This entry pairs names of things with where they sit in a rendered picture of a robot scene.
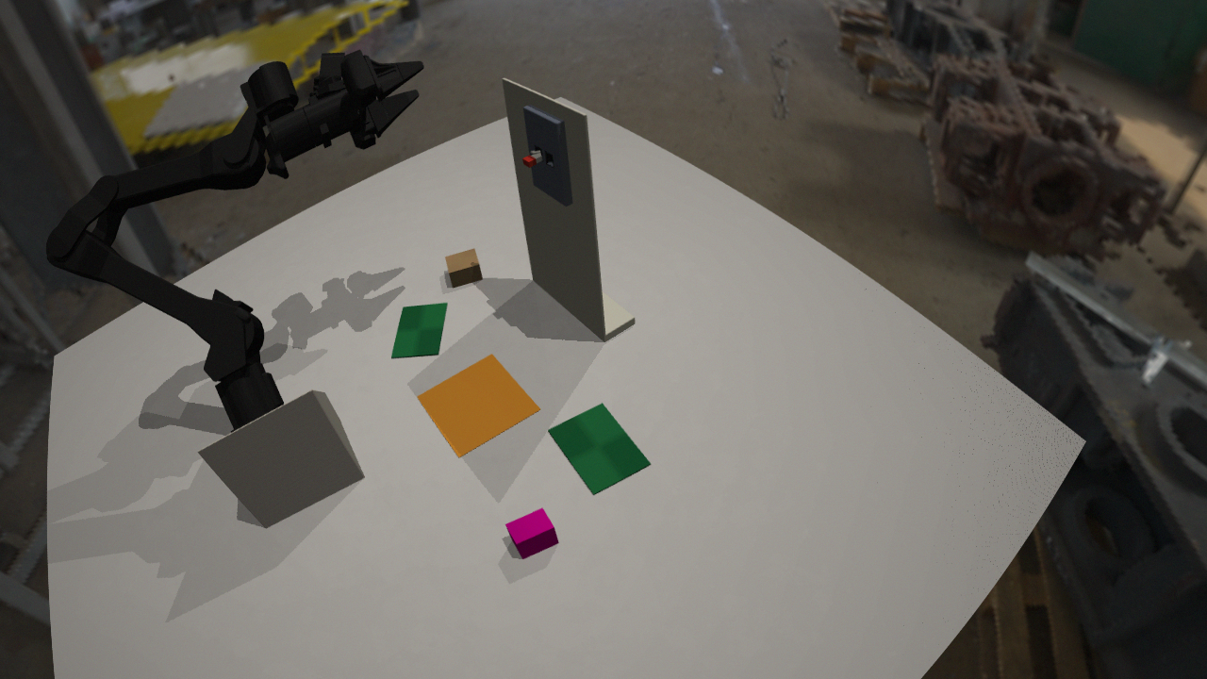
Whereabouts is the brown box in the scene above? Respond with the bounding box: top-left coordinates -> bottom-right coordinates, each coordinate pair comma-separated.
445,248 -> 483,288

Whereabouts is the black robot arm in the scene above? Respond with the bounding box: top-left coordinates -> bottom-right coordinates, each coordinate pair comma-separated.
46,62 -> 316,432

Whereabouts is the orange flat square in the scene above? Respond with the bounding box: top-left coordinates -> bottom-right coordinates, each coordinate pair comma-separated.
418,355 -> 540,457

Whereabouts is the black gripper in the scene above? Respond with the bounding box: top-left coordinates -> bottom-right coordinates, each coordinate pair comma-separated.
303,49 -> 424,150

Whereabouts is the magenta block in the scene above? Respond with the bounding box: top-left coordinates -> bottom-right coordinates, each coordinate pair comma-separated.
506,508 -> 558,560

